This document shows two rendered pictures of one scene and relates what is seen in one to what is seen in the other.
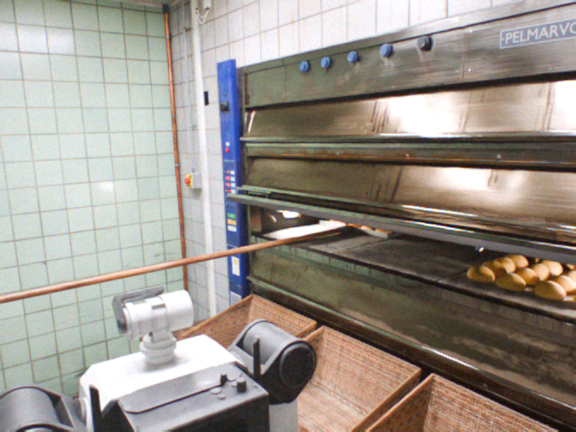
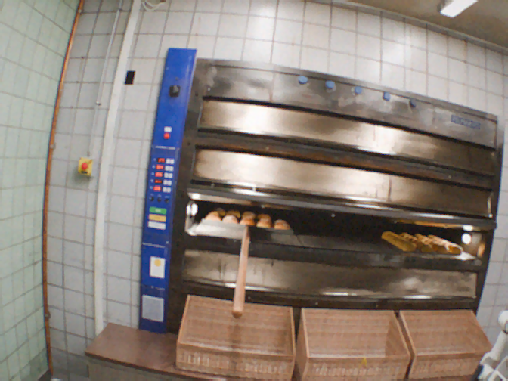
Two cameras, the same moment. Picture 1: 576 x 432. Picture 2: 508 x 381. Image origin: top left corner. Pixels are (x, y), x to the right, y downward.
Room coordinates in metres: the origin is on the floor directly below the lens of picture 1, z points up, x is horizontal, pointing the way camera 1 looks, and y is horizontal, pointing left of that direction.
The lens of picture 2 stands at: (0.93, 2.04, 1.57)
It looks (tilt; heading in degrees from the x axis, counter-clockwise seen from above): 3 degrees down; 305
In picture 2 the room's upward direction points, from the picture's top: 7 degrees clockwise
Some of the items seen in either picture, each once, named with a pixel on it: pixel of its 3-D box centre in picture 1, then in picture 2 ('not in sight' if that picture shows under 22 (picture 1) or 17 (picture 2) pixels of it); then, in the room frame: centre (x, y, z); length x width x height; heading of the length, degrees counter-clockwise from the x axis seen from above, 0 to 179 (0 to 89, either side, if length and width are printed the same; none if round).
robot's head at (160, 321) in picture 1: (159, 321); not in sight; (0.79, 0.21, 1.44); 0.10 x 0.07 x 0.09; 122
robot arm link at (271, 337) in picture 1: (276, 363); not in sight; (0.88, 0.01, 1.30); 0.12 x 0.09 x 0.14; 32
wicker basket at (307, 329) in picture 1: (245, 343); (236, 338); (2.24, 0.18, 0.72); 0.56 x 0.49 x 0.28; 37
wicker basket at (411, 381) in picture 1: (327, 393); (352, 345); (1.76, -0.17, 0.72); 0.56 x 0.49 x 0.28; 37
